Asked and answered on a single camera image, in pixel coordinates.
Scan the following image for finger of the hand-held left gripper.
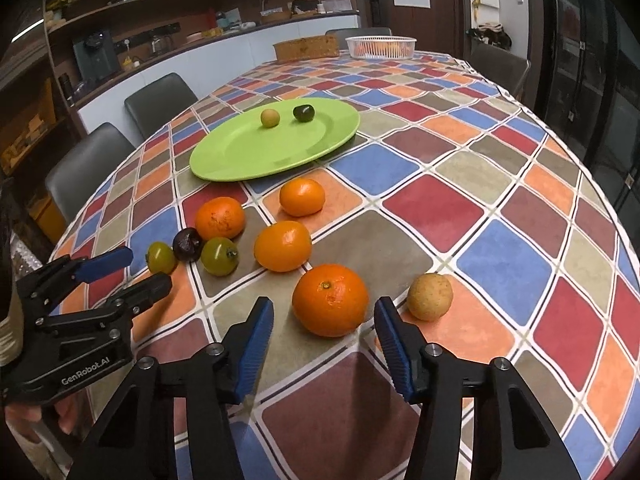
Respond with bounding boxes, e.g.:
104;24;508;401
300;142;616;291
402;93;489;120
15;246;135;313
35;272;174;333

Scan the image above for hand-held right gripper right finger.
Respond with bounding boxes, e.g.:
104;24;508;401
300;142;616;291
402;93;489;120
374;296;576;480

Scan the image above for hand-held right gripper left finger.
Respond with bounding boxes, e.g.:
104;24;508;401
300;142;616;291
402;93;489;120
65;296;276;480

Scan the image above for large orange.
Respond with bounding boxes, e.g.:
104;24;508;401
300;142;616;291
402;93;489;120
291;263;370;338

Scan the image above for green plate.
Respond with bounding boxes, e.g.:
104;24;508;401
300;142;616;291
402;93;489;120
189;98;361;182

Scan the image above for person's left hand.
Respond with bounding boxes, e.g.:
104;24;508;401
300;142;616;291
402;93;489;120
4;392;83;436

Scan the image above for green tomato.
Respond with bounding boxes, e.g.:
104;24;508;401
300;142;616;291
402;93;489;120
200;237;240;277
146;241;178;275

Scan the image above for dark purple plum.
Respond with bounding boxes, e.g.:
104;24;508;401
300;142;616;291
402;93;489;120
172;227;204;262

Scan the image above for tan round fruit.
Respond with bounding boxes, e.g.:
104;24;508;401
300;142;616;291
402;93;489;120
406;273;454;322

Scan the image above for grey chair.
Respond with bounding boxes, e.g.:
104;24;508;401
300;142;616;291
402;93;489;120
124;72;199;140
45;122;136;226
470;42;531;103

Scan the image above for colourful checkered tablecloth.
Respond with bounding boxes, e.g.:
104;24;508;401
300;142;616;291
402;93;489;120
50;50;640;480

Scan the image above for wooden side shelf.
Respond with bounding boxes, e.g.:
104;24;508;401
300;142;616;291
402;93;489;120
0;45;68;241

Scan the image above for dark coffee machine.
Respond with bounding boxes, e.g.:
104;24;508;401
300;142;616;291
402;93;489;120
72;30;121;83

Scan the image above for woven brown basket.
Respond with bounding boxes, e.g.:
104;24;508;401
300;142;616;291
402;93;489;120
273;35;340;63

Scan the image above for white plastic basket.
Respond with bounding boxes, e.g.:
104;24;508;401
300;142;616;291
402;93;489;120
345;35;418;59

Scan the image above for black glass cabinet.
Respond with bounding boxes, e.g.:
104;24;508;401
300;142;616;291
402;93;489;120
537;0;640;241

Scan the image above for wooden wall shelf unit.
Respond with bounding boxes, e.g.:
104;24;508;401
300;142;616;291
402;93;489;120
42;0;362;106

